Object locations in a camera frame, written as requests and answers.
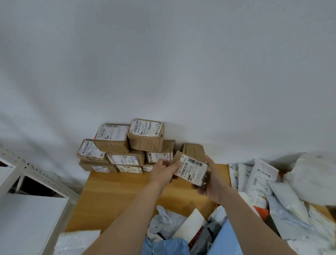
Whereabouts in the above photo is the stack of cardboard boxes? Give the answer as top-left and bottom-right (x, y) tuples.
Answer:
(93, 118), (206, 165)

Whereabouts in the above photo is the tall brown box double label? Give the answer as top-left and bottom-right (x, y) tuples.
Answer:
(115, 165), (144, 174)

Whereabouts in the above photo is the white bubble mailer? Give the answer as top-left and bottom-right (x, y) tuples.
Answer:
(54, 230), (101, 255)

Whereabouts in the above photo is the person's right hand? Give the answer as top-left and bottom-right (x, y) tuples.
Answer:
(191, 155), (235, 206)

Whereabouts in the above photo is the white metal shelf rack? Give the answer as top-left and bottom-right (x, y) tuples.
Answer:
(0, 143), (81, 255)

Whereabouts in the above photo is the pile of white mailers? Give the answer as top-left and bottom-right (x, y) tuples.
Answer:
(146, 157), (336, 255)

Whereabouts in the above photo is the large white plastic bag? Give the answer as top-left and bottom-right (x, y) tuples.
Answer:
(283, 153), (336, 207)

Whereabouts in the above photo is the person's left hand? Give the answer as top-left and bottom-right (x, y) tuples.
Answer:
(149, 159), (182, 192)

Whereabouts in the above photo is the person's left forearm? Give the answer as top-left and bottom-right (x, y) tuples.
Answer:
(83, 182), (163, 255)

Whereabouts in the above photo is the brown box white barcode label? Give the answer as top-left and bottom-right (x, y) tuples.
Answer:
(173, 150), (209, 187)

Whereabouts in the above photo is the blue plastic mailer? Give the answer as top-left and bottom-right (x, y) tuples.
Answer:
(141, 237), (191, 255)

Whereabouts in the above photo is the wooden table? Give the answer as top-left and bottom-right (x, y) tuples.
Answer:
(64, 163), (336, 234)

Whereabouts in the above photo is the smooth light blue mailer package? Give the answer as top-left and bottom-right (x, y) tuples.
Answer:
(207, 219), (242, 255)

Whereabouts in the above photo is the INS BAHA cardboard box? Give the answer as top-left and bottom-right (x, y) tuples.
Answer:
(78, 160), (119, 174)

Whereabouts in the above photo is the brown box large label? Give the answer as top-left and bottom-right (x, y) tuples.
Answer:
(76, 139), (110, 164)

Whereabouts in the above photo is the person's right forearm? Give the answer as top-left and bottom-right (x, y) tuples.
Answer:
(219, 188), (299, 255)

